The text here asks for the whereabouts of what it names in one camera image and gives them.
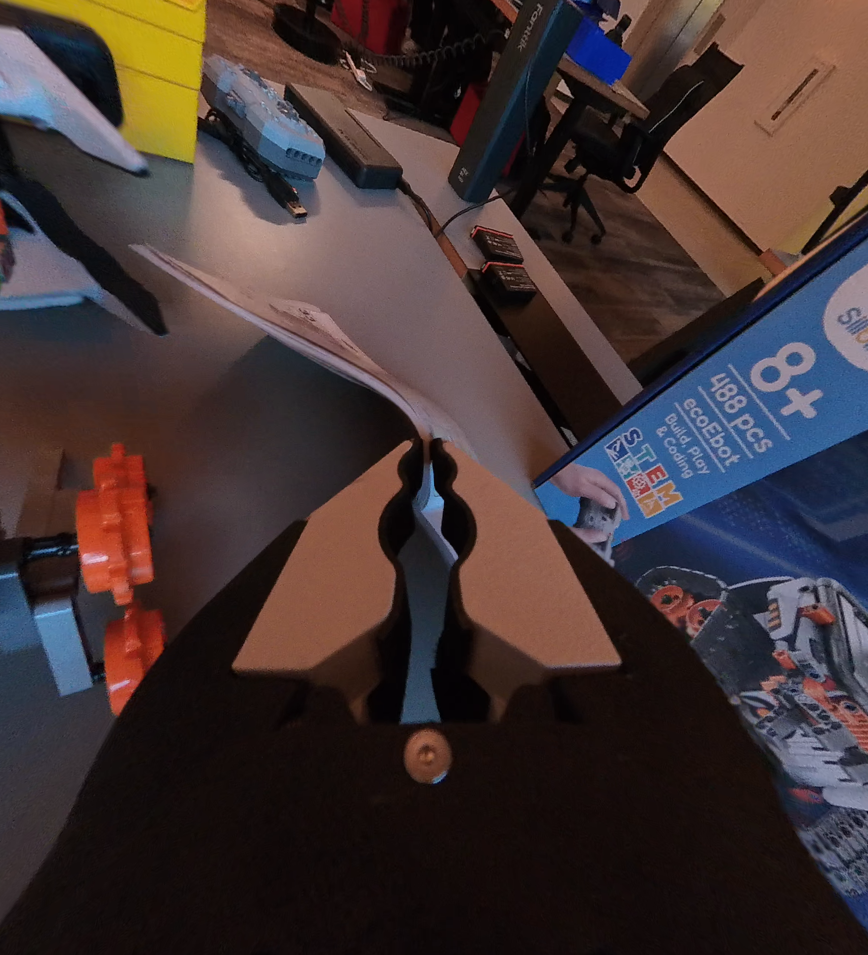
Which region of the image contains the yellow drawer cabinet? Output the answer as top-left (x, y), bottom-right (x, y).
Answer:
top-left (24, 0), bottom-right (207, 164)

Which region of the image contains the black usb cable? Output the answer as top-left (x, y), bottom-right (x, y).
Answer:
top-left (197, 108), bottom-right (308, 222)

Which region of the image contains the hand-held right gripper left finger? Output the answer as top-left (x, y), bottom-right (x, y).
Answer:
top-left (233, 439), bottom-right (425, 725)

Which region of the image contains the black adapter cable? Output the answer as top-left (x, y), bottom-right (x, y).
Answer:
top-left (401, 178), bottom-right (483, 279)

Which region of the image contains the long dark teal box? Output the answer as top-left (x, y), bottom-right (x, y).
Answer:
top-left (448, 0), bottom-right (586, 204)

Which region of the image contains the plain office desk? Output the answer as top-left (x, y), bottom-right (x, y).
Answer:
top-left (0, 112), bottom-right (644, 955)

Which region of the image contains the small black battery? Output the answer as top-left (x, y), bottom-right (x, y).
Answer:
top-left (469, 225), bottom-right (525, 261)
top-left (479, 259), bottom-right (538, 304)

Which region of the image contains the black office chair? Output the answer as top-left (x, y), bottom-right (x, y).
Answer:
top-left (552, 43), bottom-right (745, 245)

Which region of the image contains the wooden side desk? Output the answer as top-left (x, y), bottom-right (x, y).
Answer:
top-left (490, 0), bottom-right (651, 219)

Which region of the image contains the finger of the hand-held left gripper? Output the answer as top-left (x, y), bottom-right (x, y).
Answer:
top-left (0, 123), bottom-right (168, 338)
top-left (0, 13), bottom-right (149, 178)

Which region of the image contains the blue storage bin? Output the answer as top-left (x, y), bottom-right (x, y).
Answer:
top-left (567, 13), bottom-right (633, 85)

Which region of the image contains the black coiled cable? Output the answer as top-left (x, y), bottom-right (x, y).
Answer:
top-left (341, 28), bottom-right (496, 79)

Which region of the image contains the robot kit instruction booklet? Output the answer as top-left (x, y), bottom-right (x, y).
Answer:
top-left (130, 243), bottom-right (459, 562)

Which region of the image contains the blue robot kit box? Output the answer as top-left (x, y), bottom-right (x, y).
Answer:
top-left (531, 215), bottom-right (868, 955)

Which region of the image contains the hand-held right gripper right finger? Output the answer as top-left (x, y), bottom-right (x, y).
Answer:
top-left (430, 439), bottom-right (622, 723)

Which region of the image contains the orange gear toy assembly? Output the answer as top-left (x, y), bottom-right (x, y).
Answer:
top-left (0, 442), bottom-right (168, 719)

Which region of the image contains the black power adapter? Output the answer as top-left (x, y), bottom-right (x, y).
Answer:
top-left (285, 82), bottom-right (404, 190)

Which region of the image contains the grey toy control block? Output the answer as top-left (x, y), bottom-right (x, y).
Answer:
top-left (201, 54), bottom-right (328, 182)

